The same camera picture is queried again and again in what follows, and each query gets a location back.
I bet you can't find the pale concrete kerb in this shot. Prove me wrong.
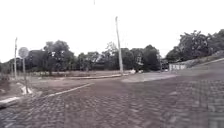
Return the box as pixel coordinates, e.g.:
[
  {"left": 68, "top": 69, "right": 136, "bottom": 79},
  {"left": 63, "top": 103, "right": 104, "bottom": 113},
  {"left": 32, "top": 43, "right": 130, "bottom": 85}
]
[{"left": 0, "top": 73, "right": 123, "bottom": 108}]

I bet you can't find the thin pale pole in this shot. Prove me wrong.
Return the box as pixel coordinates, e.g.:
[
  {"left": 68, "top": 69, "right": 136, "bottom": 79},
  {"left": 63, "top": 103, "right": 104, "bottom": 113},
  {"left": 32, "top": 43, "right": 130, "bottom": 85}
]
[{"left": 13, "top": 37, "right": 19, "bottom": 80}]

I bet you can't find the bare dirt ground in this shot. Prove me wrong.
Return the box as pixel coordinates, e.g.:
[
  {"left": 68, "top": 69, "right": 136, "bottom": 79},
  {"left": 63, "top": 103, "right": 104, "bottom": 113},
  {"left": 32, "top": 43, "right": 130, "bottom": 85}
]
[{"left": 0, "top": 69, "right": 123, "bottom": 100}]

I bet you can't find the grey cobblestone road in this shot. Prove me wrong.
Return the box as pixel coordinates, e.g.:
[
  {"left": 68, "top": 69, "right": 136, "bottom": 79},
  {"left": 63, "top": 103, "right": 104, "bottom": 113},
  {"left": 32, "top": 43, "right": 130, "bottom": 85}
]
[{"left": 0, "top": 60, "right": 224, "bottom": 128}]

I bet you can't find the round sign on post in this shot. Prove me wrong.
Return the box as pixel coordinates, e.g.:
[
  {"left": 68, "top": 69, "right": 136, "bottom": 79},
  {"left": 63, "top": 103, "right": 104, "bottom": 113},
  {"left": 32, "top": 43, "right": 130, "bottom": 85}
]
[{"left": 17, "top": 46, "right": 30, "bottom": 94}]

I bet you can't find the tall pale utility pole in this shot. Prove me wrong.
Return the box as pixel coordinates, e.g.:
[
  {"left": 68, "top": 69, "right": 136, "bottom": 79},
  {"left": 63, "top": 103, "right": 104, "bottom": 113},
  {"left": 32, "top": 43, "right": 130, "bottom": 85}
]
[{"left": 114, "top": 15, "right": 125, "bottom": 74}]

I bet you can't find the white vehicle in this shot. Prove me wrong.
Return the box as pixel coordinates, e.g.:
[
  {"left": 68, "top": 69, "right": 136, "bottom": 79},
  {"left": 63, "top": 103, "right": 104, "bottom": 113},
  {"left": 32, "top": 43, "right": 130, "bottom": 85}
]
[{"left": 129, "top": 68, "right": 138, "bottom": 75}]

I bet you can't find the row of trees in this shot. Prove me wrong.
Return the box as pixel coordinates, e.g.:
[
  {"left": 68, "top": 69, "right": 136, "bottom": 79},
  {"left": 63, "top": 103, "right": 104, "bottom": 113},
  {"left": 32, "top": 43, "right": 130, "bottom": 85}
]
[{"left": 0, "top": 39, "right": 162, "bottom": 76}]

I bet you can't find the group of trees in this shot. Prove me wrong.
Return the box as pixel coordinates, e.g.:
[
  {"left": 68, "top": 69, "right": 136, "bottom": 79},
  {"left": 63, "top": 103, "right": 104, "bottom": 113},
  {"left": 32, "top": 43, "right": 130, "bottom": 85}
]
[{"left": 165, "top": 28, "right": 224, "bottom": 64}]

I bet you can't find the pale wall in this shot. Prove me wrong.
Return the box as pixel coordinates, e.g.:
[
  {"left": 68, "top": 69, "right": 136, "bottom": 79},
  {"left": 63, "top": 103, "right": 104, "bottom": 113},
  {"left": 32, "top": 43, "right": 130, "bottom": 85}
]
[{"left": 168, "top": 60, "right": 194, "bottom": 72}]

